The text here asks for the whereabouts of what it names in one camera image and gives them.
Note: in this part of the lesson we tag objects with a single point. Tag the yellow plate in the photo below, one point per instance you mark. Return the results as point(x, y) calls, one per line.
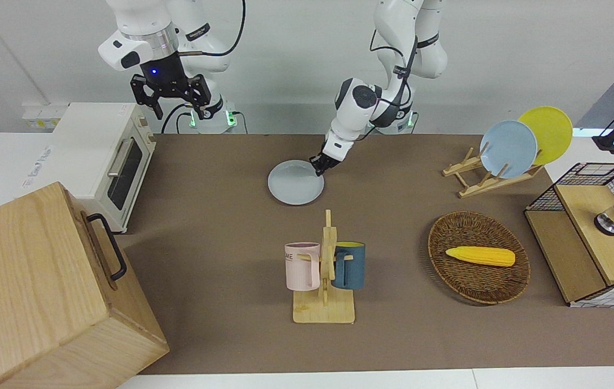
point(553, 129)

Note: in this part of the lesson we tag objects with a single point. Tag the light blue plate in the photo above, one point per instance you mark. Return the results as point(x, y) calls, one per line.
point(509, 148)

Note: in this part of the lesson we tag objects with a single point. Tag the gray round plate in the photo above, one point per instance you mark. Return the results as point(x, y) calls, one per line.
point(296, 183)

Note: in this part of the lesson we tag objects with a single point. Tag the wooden mug rack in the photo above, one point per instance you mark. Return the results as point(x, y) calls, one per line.
point(324, 310)

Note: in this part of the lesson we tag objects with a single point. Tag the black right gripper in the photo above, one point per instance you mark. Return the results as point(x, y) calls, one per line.
point(172, 92)

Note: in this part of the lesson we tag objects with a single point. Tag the white wall sockets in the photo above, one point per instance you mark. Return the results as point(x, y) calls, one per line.
point(42, 116)

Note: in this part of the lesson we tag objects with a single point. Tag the yellow corn cob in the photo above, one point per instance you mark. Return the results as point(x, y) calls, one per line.
point(480, 256)

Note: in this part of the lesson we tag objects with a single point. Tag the wooden plate rack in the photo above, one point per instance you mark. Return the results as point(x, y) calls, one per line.
point(482, 183)

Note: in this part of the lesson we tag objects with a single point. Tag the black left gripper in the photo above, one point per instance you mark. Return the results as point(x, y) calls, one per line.
point(327, 161)

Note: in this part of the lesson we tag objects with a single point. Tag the pink mug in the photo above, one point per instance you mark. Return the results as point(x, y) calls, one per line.
point(301, 267)

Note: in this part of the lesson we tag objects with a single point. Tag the wooden cabinet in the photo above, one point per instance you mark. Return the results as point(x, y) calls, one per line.
point(26, 281)

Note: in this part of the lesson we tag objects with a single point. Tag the white toaster oven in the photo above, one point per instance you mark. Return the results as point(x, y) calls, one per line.
point(85, 140)

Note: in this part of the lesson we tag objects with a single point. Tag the dark blue mug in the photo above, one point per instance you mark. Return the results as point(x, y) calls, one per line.
point(349, 270)

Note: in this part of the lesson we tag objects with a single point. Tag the brown wicker basket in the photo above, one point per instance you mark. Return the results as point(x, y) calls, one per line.
point(480, 281)

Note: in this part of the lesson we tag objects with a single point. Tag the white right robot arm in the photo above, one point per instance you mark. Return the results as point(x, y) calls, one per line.
point(145, 21)

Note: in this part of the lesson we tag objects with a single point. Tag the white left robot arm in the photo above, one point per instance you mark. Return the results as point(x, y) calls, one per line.
point(355, 108)

